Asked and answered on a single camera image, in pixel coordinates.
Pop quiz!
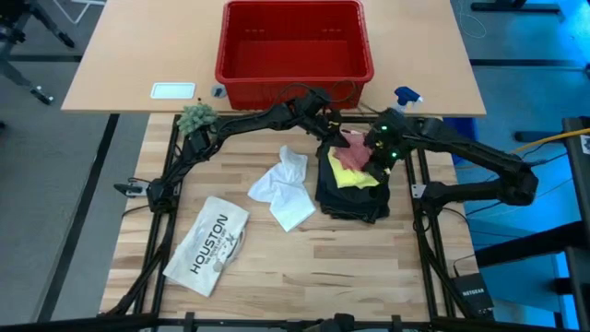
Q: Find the black desk foot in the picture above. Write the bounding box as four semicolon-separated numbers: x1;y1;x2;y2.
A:
470;1;561;14

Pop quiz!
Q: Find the white Houston tote bag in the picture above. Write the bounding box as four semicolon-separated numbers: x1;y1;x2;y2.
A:
161;196;251;298

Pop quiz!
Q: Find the blue bin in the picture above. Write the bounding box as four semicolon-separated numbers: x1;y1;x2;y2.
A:
442;117;481;165

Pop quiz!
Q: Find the yellow cable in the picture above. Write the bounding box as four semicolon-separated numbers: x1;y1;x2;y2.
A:
511;123;590;156

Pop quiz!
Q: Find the white thin floor cable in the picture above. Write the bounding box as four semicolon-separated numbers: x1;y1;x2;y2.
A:
53;0;108;25

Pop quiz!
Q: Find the black Netgear router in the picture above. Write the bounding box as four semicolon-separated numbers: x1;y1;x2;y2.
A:
451;272;495;319

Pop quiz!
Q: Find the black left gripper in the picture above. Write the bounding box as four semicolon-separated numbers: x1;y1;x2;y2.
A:
294;89;352;149

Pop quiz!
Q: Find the black table leg bar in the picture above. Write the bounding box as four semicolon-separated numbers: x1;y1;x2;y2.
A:
36;113;121;323

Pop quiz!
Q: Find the black wheeled stand base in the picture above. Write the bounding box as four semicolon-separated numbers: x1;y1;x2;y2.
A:
0;0;77;106

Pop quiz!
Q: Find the yellow-green shirt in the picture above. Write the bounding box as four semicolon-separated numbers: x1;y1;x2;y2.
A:
326;147;391;190

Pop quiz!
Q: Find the pink cloth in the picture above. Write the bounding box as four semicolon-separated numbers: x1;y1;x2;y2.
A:
331;131;374;172

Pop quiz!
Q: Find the white paper card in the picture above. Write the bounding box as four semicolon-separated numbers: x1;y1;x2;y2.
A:
150;81;197;101

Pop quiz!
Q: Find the green succulent plant in pot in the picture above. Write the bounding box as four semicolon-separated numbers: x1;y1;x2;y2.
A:
177;103;218;137

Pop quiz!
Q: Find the black equipment stand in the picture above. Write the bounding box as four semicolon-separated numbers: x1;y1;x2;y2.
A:
474;114;590;332

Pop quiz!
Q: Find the white garment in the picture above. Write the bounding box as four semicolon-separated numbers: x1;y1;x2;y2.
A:
247;145;317;232

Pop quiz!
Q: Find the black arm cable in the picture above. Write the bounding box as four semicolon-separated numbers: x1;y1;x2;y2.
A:
271;80;360;112

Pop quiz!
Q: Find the black aluminium table frame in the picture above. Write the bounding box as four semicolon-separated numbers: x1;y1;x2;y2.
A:
0;113;577;332

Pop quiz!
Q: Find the blue spray bottle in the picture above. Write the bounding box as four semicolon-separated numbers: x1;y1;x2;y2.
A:
394;86;424;114

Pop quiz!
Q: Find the black garment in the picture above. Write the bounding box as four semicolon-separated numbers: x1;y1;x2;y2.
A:
315;140;393;204

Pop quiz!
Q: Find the red plastic laundry basket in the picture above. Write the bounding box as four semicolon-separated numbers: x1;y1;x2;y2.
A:
214;0;375;112

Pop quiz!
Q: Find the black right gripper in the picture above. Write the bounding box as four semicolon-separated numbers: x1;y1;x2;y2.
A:
366;109;416;184

